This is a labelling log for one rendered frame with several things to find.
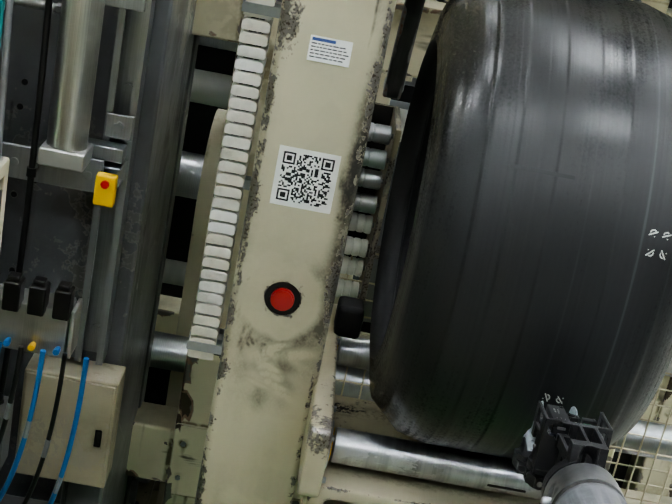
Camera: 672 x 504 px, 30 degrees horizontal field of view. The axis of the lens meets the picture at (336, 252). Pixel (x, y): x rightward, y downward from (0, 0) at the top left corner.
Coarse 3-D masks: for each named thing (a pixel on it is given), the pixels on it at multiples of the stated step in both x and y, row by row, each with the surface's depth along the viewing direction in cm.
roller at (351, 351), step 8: (344, 344) 182; (352, 344) 183; (360, 344) 183; (368, 344) 183; (344, 352) 182; (352, 352) 182; (360, 352) 182; (368, 352) 182; (344, 360) 183; (352, 360) 183; (360, 360) 182; (368, 360) 182; (360, 368) 184; (368, 368) 183
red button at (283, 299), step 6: (282, 288) 157; (276, 294) 157; (282, 294) 157; (288, 294) 157; (270, 300) 157; (276, 300) 157; (282, 300) 157; (288, 300) 157; (276, 306) 157; (282, 306) 157; (288, 306) 157
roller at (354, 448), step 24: (336, 432) 157; (360, 432) 158; (336, 456) 156; (360, 456) 156; (384, 456) 156; (408, 456) 157; (432, 456) 157; (456, 456) 157; (480, 456) 158; (432, 480) 158; (456, 480) 157; (480, 480) 157; (504, 480) 157
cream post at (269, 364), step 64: (320, 0) 144; (384, 0) 144; (320, 64) 147; (320, 128) 149; (256, 192) 152; (256, 256) 155; (320, 256) 155; (256, 320) 158; (320, 320) 158; (256, 384) 162; (256, 448) 165
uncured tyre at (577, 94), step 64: (512, 0) 144; (576, 0) 147; (448, 64) 142; (512, 64) 136; (576, 64) 137; (640, 64) 138; (448, 128) 136; (512, 128) 133; (576, 128) 133; (640, 128) 134; (448, 192) 134; (512, 192) 132; (576, 192) 132; (640, 192) 132; (384, 256) 180; (448, 256) 134; (512, 256) 132; (576, 256) 132; (640, 256) 132; (384, 320) 174; (448, 320) 135; (512, 320) 134; (576, 320) 134; (640, 320) 134; (384, 384) 149; (448, 384) 140; (512, 384) 139; (576, 384) 138; (640, 384) 139; (512, 448) 150
